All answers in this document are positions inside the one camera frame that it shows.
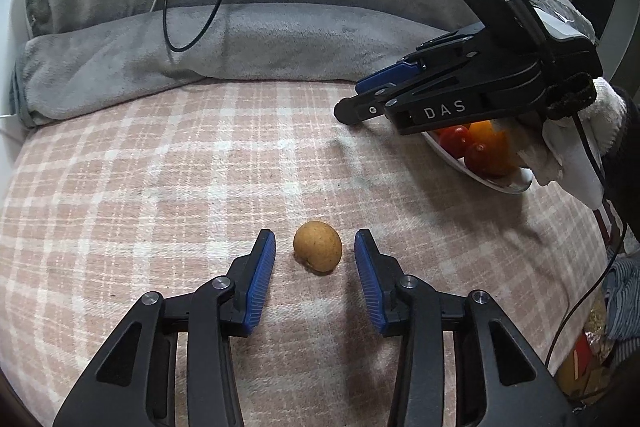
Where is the small red tomato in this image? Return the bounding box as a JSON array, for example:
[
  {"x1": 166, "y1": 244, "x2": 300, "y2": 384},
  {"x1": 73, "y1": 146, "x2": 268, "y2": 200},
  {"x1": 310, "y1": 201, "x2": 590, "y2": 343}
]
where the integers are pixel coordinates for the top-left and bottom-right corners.
[{"x1": 437, "y1": 125, "x2": 473, "y2": 159}]

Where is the pile of snack packets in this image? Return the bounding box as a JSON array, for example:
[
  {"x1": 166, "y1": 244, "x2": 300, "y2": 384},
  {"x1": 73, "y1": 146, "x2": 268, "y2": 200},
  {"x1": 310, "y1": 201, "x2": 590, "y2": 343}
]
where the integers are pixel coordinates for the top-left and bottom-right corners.
[{"x1": 554, "y1": 297, "x2": 618, "y2": 405}]

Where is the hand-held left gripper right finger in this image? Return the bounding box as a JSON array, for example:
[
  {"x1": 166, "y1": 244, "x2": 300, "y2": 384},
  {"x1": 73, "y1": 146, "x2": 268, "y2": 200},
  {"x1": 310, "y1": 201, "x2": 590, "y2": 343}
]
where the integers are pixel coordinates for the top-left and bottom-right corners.
[{"x1": 354, "y1": 229, "x2": 581, "y2": 427}]

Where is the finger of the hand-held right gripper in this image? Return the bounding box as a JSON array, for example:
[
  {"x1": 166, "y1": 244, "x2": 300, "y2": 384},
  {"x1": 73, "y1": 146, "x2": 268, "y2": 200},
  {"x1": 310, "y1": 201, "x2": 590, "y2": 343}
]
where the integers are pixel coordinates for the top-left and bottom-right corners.
[
  {"x1": 333, "y1": 84, "x2": 417, "y2": 126},
  {"x1": 355, "y1": 27, "x2": 489, "y2": 98}
]

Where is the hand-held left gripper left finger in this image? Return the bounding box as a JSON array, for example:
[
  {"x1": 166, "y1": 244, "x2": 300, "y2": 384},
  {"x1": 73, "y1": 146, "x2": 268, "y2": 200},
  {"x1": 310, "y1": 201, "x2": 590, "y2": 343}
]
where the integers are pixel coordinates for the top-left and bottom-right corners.
[{"x1": 52, "y1": 229, "x2": 277, "y2": 427}]

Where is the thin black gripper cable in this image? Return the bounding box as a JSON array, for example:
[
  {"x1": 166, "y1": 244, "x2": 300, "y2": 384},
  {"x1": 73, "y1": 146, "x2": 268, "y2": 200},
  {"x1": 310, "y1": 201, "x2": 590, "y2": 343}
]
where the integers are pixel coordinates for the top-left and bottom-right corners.
[{"x1": 545, "y1": 107, "x2": 628, "y2": 370}]

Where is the white floral plate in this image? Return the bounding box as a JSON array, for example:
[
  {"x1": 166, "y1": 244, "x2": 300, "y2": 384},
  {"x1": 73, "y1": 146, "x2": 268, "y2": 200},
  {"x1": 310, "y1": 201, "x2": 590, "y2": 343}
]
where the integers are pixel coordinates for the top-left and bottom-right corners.
[{"x1": 422, "y1": 127, "x2": 535, "y2": 194}]

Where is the striped cloth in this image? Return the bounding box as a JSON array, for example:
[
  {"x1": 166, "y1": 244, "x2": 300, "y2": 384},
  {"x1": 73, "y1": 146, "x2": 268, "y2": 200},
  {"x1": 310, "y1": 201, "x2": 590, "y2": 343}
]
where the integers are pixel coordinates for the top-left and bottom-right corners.
[{"x1": 602, "y1": 254, "x2": 640, "y2": 360}]

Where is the brown round fruit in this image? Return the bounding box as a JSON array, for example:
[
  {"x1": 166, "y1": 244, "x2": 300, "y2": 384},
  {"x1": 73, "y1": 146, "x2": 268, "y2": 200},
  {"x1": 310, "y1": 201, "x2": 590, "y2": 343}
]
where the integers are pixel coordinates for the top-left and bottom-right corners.
[{"x1": 293, "y1": 220, "x2": 344, "y2": 277}]

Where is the person's right hand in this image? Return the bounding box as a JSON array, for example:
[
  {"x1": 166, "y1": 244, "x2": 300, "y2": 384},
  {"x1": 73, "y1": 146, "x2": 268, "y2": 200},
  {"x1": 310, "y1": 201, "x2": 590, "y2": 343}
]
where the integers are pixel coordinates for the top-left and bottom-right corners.
[{"x1": 520, "y1": 77, "x2": 630, "y2": 210}]

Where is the grey fleece blanket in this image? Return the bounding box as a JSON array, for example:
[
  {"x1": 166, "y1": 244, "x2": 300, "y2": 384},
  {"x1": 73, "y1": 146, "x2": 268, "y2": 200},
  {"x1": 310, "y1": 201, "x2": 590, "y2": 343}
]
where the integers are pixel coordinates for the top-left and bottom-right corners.
[{"x1": 10, "y1": 0, "x2": 501, "y2": 130}]

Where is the pink checked bedsheet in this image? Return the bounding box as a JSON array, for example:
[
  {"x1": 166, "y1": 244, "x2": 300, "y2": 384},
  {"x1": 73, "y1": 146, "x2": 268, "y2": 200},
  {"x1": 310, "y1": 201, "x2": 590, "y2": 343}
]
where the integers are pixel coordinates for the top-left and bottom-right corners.
[{"x1": 0, "y1": 79, "x2": 626, "y2": 427}]

